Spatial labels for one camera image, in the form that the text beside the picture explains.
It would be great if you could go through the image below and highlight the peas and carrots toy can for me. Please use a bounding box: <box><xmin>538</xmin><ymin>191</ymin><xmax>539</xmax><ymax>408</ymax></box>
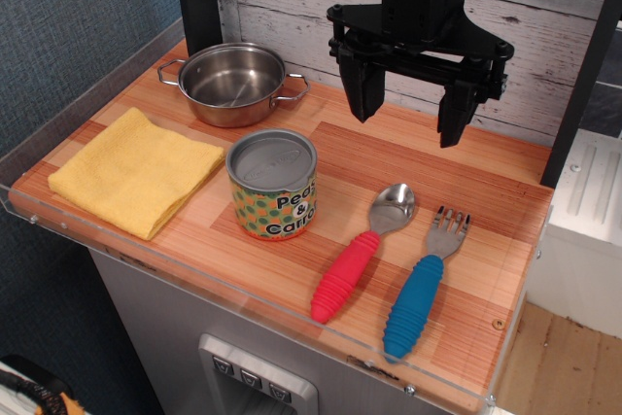
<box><xmin>225</xmin><ymin>128</ymin><xmax>318</xmax><ymax>241</ymax></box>

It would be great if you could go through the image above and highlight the folded yellow cloth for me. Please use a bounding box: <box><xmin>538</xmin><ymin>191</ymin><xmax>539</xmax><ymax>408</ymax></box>
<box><xmin>48</xmin><ymin>108</ymin><xmax>225</xmax><ymax>240</ymax></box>

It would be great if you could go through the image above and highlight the red handled spoon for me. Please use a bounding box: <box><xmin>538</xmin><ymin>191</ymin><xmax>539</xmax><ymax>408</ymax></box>
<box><xmin>310</xmin><ymin>183</ymin><xmax>416</xmax><ymax>324</ymax></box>

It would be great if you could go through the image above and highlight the blue handled fork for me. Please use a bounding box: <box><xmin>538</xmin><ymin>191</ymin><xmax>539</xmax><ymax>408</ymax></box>
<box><xmin>383</xmin><ymin>206</ymin><xmax>470</xmax><ymax>363</ymax></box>

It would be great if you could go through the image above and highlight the white cabinet on right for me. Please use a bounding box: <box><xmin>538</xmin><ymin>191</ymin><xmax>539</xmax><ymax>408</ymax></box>
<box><xmin>526</xmin><ymin>129</ymin><xmax>621</xmax><ymax>337</ymax></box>

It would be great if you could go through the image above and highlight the clear acrylic counter guard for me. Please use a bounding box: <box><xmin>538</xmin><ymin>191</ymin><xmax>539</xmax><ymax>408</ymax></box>
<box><xmin>0</xmin><ymin>18</ymin><xmax>555</xmax><ymax>415</ymax></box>

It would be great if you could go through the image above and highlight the grey toy fridge cabinet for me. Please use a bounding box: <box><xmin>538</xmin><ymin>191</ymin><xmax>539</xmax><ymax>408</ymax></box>
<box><xmin>90</xmin><ymin>250</ymin><xmax>443</xmax><ymax>414</ymax></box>

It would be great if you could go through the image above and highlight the small stainless steel pot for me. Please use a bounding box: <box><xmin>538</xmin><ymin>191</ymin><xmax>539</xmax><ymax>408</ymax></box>
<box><xmin>157</xmin><ymin>43</ymin><xmax>311</xmax><ymax>128</ymax></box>

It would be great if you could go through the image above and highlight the black right frame post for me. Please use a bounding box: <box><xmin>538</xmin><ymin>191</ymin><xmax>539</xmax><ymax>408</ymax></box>
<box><xmin>540</xmin><ymin>0</ymin><xmax>621</xmax><ymax>189</ymax></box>

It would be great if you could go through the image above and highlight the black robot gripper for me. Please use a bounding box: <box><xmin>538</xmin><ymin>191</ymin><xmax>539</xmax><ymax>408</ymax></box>
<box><xmin>327</xmin><ymin>0</ymin><xmax>514</xmax><ymax>148</ymax></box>

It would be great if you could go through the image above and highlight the black orange object bottom left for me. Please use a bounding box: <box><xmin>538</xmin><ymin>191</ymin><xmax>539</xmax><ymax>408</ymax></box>
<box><xmin>1</xmin><ymin>355</ymin><xmax>87</xmax><ymax>414</ymax></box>

